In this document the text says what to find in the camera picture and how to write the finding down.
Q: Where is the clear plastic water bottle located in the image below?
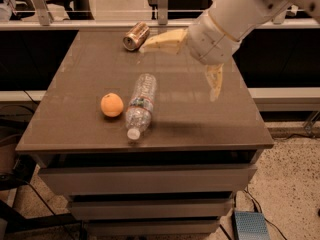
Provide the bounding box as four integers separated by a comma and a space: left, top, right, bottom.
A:
125, 74, 157, 141

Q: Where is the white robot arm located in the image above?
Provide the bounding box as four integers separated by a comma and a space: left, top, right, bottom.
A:
140, 0, 320, 101

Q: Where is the orange fruit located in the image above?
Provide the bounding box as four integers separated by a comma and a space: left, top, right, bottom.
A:
100, 93, 124, 117

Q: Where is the top grey drawer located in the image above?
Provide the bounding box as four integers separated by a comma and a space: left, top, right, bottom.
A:
39, 164, 257, 196

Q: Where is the grey drawer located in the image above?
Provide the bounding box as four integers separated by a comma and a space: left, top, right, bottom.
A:
68, 199, 232, 220
39, 164, 257, 196
88, 220, 219, 236

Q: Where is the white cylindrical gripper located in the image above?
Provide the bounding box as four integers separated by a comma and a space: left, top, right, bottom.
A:
139, 10, 241, 102

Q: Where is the grey drawer cabinet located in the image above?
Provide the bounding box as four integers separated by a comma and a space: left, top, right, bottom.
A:
17, 28, 273, 236

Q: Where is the bottom grey drawer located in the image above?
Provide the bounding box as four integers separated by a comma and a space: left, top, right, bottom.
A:
88, 220, 219, 236

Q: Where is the middle grey drawer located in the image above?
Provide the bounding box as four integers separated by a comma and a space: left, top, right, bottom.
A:
68, 199, 232, 220

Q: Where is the black floor cable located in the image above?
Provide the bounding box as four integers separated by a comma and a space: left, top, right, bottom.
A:
243, 187, 288, 240

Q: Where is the gold soda can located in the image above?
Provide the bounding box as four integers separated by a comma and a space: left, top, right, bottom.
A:
123, 22, 150, 51

